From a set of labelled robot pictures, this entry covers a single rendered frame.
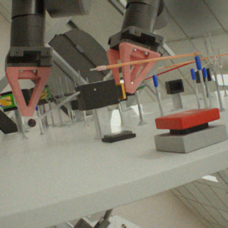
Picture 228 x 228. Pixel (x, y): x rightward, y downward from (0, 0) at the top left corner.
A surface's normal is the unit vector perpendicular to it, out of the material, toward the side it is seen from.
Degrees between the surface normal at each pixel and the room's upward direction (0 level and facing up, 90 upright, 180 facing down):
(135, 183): 90
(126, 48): 110
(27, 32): 100
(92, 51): 90
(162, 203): 90
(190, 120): 90
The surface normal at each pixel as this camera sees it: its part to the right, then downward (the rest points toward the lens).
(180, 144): -0.90, 0.20
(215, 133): 0.40, -0.03
